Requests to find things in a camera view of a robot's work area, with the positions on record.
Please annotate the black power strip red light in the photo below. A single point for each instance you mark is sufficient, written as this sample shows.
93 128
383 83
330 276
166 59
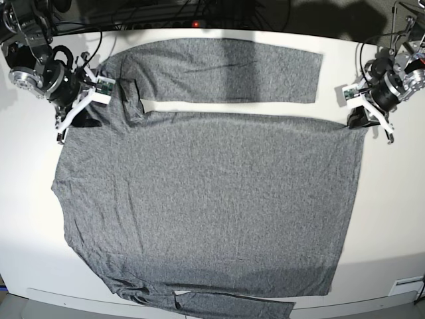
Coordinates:
190 23

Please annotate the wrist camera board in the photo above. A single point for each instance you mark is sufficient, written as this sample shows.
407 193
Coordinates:
347 95
104 88

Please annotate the grey long-sleeve T-shirt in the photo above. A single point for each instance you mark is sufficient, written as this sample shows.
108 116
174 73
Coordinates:
211 215

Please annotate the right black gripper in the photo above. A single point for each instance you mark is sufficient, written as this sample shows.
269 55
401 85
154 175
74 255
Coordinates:
62 88

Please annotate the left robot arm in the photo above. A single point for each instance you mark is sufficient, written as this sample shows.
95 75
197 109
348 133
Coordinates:
407 63

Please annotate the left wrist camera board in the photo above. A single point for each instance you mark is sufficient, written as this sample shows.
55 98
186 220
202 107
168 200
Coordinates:
347 95

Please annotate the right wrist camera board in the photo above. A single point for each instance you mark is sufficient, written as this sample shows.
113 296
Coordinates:
104 88

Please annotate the grey metal stand frame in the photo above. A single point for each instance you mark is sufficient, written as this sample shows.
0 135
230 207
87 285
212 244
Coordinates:
395 20

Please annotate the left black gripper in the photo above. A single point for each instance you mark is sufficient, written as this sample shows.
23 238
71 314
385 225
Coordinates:
383 97

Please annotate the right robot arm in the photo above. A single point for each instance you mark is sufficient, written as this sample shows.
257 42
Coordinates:
27 31

